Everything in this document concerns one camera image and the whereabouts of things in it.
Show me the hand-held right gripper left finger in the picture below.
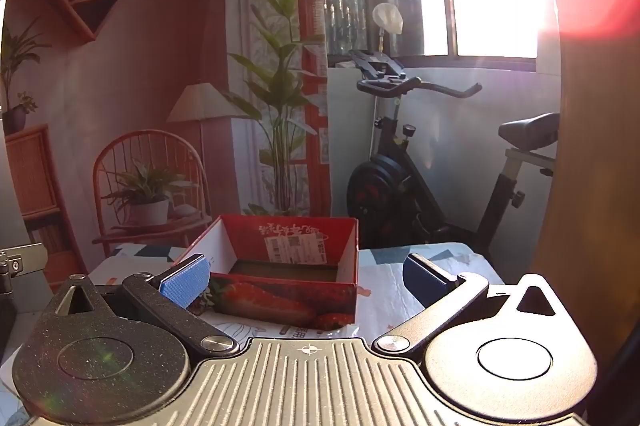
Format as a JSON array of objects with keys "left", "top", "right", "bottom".
[{"left": 52, "top": 253, "right": 241, "bottom": 359}]

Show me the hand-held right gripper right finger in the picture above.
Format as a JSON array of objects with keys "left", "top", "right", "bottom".
[{"left": 372, "top": 253, "right": 572, "bottom": 354}]

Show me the red strawberry print cardboard box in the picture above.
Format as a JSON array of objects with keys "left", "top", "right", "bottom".
[{"left": 172, "top": 215, "right": 361, "bottom": 329}]

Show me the white printed tablecloth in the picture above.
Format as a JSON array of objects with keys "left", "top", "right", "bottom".
[{"left": 0, "top": 242, "right": 506, "bottom": 407}]

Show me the black exercise bike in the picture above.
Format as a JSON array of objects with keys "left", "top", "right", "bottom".
[{"left": 346, "top": 49, "right": 561, "bottom": 252}]

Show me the brown wooden board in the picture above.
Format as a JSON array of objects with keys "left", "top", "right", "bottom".
[{"left": 530, "top": 21, "right": 640, "bottom": 357}]

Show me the white fabric cover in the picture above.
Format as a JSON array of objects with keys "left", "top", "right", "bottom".
[{"left": 372, "top": 3, "right": 404, "bottom": 35}]

